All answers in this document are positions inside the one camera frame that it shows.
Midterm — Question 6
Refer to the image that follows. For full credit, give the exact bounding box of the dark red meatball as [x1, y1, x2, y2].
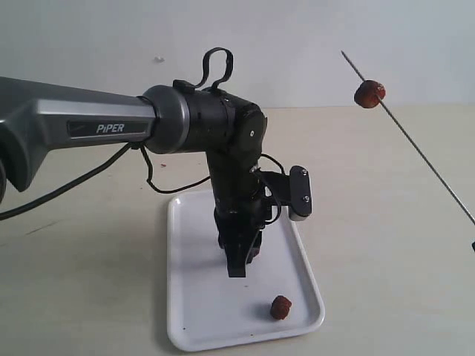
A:
[353, 80, 386, 109]

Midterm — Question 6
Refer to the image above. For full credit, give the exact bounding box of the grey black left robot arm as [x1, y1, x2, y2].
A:
[1, 77, 267, 277]

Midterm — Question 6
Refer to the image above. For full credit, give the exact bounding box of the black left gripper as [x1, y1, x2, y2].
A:
[214, 200, 271, 278]

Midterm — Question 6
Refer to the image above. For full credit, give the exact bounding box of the thin metal skewer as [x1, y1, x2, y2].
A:
[340, 50, 474, 225]

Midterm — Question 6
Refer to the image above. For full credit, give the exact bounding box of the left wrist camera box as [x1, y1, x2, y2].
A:
[289, 165, 312, 222]

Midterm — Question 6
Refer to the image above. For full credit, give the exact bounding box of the white rectangular plastic tray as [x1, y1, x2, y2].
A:
[167, 191, 325, 352]

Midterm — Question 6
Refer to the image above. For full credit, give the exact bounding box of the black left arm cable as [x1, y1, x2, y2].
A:
[0, 47, 290, 225]

